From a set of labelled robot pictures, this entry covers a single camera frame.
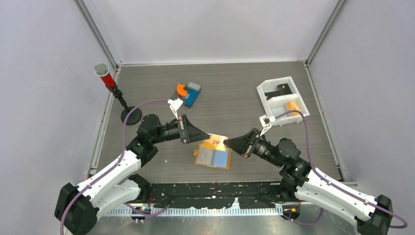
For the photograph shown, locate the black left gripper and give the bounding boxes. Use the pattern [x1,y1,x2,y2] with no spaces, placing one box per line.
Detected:
[151,114,209,144]

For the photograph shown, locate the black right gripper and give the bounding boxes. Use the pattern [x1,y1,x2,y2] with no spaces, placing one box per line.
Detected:
[224,127,284,167]

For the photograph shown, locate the orange credit card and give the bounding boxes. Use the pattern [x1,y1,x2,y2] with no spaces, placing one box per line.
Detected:
[202,133,228,151]
[284,101,300,117]

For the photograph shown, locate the orange leather card holder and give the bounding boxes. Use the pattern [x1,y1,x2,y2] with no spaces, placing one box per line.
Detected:
[193,144,232,170]

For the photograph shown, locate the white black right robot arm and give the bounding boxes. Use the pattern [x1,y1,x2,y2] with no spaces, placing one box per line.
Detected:
[224,128,392,235]

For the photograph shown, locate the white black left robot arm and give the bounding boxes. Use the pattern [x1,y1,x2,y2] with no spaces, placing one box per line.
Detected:
[54,114,210,235]

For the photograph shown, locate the toy brick assembly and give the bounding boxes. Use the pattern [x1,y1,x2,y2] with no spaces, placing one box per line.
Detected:
[170,82,201,108]

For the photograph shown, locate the black microphone stand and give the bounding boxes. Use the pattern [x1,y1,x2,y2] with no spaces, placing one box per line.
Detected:
[112,86,142,125]

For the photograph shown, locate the white plastic divided bin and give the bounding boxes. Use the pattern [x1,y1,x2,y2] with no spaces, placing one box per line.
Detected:
[256,76,310,126]

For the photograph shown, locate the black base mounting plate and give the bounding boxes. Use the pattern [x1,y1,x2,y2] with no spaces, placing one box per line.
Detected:
[129,182,295,209]

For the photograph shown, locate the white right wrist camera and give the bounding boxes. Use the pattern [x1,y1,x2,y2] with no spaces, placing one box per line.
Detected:
[259,115,276,137]

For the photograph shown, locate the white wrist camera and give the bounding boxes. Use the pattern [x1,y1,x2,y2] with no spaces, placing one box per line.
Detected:
[167,98,184,119]
[259,115,276,137]

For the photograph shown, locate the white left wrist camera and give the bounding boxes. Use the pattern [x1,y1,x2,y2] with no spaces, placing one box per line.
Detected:
[167,98,184,119]

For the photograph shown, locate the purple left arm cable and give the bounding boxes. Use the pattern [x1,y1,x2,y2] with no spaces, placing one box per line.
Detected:
[59,99,172,235]

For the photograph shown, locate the white slotted cable duct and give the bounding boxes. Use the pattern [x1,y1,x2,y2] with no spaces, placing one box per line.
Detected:
[107,206,284,217]

